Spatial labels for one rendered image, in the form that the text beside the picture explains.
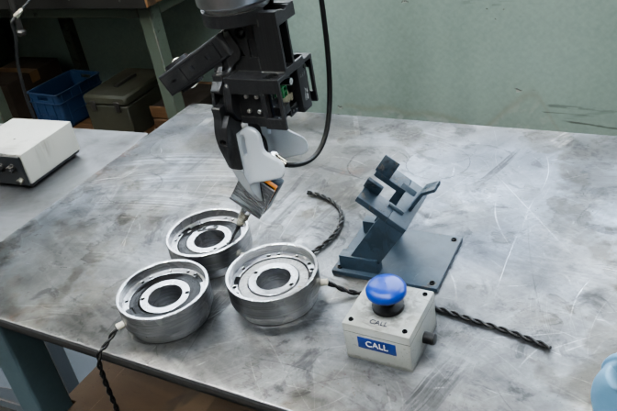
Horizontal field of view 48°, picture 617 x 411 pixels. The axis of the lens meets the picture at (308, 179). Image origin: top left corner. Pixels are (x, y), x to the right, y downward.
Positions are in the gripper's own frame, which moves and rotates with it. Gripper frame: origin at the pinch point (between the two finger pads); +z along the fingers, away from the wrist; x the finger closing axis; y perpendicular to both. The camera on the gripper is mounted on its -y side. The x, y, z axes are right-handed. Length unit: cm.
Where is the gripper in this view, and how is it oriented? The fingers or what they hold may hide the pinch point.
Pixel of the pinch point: (259, 181)
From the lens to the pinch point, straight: 76.3
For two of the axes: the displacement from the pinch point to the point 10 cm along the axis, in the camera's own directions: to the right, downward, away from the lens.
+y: 8.8, 1.0, -4.6
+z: 1.6, 8.6, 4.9
